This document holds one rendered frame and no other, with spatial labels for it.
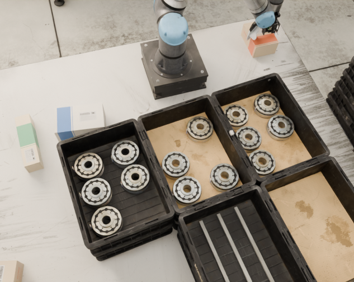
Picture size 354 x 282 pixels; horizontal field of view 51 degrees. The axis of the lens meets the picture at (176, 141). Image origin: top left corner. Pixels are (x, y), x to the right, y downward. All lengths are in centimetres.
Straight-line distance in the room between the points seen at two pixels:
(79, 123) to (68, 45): 145
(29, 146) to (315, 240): 113
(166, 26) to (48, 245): 94
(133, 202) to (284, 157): 59
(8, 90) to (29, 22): 138
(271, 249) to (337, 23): 233
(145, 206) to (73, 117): 50
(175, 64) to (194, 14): 151
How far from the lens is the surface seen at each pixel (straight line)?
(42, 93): 180
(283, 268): 134
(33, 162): 156
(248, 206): 137
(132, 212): 133
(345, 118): 239
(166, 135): 145
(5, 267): 144
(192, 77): 165
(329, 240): 142
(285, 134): 150
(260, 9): 154
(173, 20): 154
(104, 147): 144
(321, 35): 319
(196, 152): 142
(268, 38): 191
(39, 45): 300
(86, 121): 156
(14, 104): 181
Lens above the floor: 209
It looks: 61 degrees down
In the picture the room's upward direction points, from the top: 4 degrees clockwise
